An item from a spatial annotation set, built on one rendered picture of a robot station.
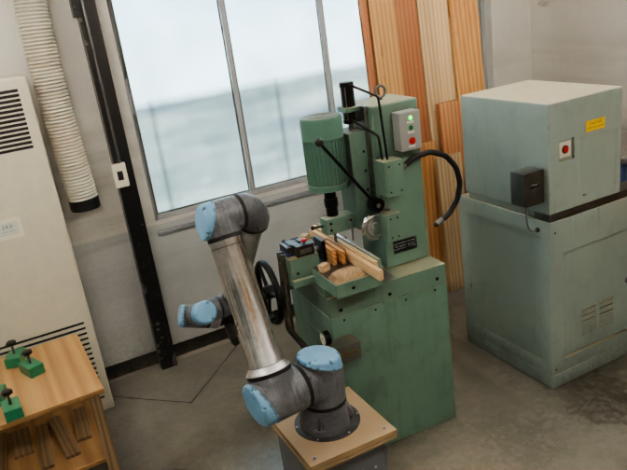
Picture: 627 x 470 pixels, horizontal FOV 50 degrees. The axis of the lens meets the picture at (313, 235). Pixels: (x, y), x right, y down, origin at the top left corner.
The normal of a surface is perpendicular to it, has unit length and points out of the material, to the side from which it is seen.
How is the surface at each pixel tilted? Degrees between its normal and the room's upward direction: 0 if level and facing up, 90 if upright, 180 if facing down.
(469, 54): 86
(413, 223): 90
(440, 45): 87
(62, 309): 90
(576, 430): 0
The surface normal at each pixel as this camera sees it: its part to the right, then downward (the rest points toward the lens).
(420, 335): 0.41, 0.25
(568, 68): -0.88, 0.26
